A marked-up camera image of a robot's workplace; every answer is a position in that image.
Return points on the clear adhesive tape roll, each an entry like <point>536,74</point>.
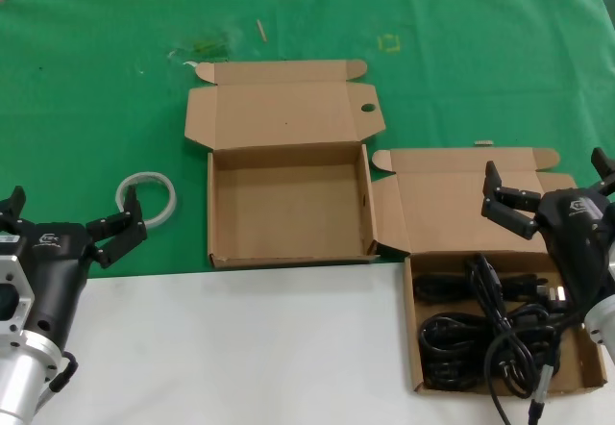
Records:
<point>169,204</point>

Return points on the small wooden stick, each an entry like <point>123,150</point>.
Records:
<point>261,31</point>

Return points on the brown open cardboard box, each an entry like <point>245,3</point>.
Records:
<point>442,213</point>
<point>283,194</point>

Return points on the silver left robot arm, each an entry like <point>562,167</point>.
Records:
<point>24,377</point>

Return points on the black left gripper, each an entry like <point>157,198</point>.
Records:
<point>57,261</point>

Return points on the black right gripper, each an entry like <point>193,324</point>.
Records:
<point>576,242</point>

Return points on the green table cloth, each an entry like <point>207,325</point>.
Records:
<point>72,107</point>

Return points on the small grey metal piece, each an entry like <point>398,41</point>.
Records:
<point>484,142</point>

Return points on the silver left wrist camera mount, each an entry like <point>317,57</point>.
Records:
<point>12,290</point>

